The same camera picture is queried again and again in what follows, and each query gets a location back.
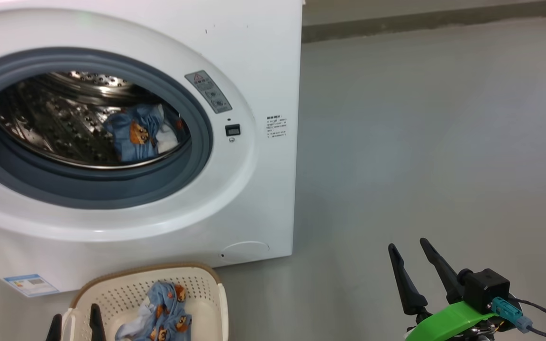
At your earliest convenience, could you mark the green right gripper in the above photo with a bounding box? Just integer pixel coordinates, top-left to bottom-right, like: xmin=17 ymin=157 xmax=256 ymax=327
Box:
xmin=388 ymin=238 xmax=509 ymax=341

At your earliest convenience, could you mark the cream perforated laundry basket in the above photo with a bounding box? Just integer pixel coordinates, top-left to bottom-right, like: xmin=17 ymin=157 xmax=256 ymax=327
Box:
xmin=61 ymin=263 xmax=229 ymax=341

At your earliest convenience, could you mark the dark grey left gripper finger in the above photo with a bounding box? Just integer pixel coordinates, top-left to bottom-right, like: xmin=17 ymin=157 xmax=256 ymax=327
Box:
xmin=45 ymin=314 xmax=63 ymax=341
xmin=89 ymin=303 xmax=107 ymax=341

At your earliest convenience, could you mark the blue energy label sticker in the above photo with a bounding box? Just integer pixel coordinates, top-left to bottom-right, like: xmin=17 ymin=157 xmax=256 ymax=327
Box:
xmin=3 ymin=274 xmax=59 ymax=298

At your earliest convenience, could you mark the white front-load washing machine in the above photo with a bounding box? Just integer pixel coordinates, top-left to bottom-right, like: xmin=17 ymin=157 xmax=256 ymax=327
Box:
xmin=0 ymin=0 xmax=304 ymax=298

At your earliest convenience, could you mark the blue bear print garment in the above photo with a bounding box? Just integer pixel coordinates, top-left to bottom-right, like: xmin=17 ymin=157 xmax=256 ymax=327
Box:
xmin=115 ymin=280 xmax=193 ymax=341
xmin=103 ymin=103 xmax=183 ymax=163

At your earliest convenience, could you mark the round white filter cover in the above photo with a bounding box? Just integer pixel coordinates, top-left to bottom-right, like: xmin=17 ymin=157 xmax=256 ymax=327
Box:
xmin=219 ymin=241 xmax=270 ymax=263

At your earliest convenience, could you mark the small printed text label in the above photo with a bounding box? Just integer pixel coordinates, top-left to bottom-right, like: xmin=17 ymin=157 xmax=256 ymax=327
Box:
xmin=266 ymin=115 xmax=288 ymax=139

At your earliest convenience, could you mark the black cable with teal connector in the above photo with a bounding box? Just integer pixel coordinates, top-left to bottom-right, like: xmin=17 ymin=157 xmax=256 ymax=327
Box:
xmin=491 ymin=296 xmax=546 ymax=340

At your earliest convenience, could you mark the grey warning sticker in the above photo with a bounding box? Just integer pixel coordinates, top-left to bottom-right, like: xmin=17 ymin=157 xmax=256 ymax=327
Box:
xmin=184 ymin=70 xmax=233 ymax=114

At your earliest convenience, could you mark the grey rubber door gasket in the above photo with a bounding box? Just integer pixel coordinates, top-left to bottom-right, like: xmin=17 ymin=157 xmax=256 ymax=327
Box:
xmin=0 ymin=46 xmax=214 ymax=210

